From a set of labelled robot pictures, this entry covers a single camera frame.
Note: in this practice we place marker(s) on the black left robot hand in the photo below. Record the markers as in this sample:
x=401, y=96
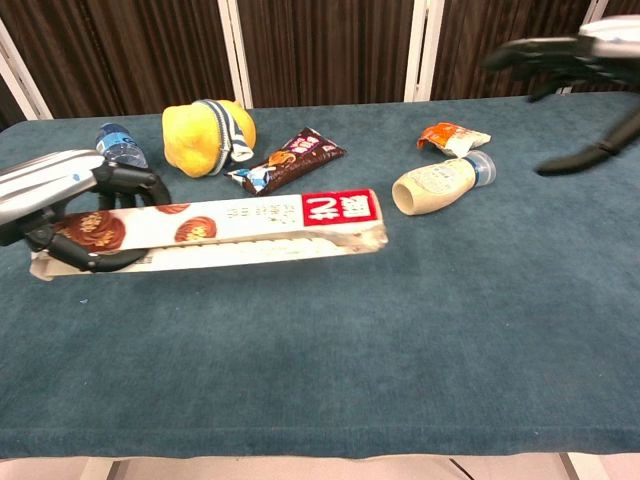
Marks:
x=60, y=172

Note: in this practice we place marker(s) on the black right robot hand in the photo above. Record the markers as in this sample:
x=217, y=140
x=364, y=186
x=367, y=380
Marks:
x=607, y=42

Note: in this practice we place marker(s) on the long white biscuit box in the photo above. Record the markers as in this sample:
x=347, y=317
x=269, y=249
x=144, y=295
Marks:
x=260, y=217

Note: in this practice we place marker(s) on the clear plastic water bottle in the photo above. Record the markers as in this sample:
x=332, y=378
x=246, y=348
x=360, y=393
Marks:
x=120, y=145

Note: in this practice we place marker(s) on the yellow plush toy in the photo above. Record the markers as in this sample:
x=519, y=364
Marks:
x=192, y=137

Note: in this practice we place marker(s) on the blue white striped cloth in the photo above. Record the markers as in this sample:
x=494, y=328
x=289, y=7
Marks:
x=227, y=130

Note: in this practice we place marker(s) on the orange white snack packet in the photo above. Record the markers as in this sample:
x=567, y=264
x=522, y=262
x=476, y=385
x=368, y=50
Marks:
x=450, y=137

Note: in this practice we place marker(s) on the cream bottle with blue cap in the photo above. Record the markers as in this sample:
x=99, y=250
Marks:
x=435, y=185

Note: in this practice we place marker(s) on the dark brown snack wrapper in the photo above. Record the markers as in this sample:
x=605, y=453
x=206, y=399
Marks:
x=295, y=162

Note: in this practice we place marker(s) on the white metal table leg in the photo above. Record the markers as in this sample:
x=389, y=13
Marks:
x=97, y=470
x=572, y=467

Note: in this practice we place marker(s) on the teal table cloth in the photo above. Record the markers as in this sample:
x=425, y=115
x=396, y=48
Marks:
x=320, y=350

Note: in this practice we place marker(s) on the brown screen panel white frame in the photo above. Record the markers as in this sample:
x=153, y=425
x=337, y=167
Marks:
x=480, y=30
x=125, y=55
x=625, y=7
x=325, y=50

